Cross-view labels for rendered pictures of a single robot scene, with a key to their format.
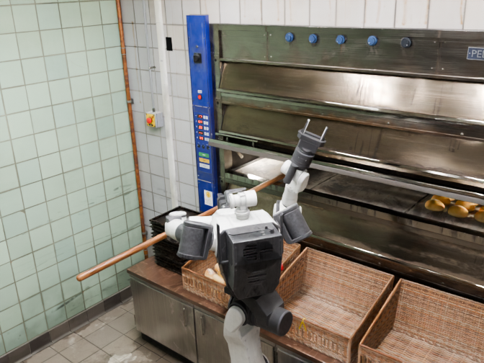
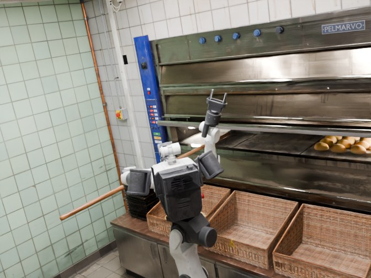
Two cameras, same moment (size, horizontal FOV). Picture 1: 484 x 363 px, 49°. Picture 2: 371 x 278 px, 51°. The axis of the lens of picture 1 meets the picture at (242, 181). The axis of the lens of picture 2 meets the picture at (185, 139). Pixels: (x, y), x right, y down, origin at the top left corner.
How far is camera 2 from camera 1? 0.34 m
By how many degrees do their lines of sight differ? 7
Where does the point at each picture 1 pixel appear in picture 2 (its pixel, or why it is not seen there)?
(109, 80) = (88, 90)
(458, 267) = (342, 188)
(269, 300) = (198, 222)
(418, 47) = (288, 31)
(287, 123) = not seen: hidden behind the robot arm
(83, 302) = (84, 251)
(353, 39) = (244, 34)
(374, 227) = (279, 169)
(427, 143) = (305, 100)
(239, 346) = (182, 260)
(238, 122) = (176, 106)
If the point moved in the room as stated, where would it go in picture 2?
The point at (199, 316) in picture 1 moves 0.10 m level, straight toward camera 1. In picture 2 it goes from (162, 249) to (162, 256)
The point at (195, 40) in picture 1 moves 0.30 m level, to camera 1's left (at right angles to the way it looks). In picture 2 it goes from (141, 53) to (107, 59)
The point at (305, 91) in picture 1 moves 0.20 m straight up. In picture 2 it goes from (217, 76) to (213, 49)
